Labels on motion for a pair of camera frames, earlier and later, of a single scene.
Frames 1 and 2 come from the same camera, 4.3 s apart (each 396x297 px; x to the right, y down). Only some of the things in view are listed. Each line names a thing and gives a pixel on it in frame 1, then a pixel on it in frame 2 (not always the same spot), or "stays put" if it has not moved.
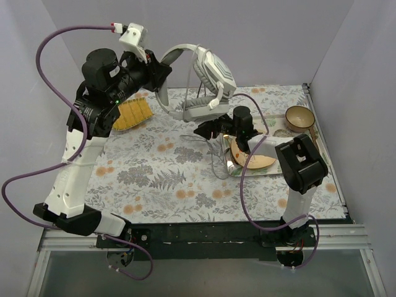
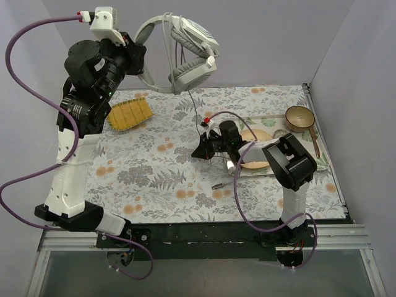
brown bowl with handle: (299, 119) stays put
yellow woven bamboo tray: (132, 112) stays put
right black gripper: (216, 127) -> (211, 147)
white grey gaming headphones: (215, 77) -> (193, 38)
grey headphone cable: (184, 112) -> (173, 85)
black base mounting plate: (208, 240) stays put
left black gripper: (158, 72) -> (136, 57)
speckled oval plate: (283, 133) stays put
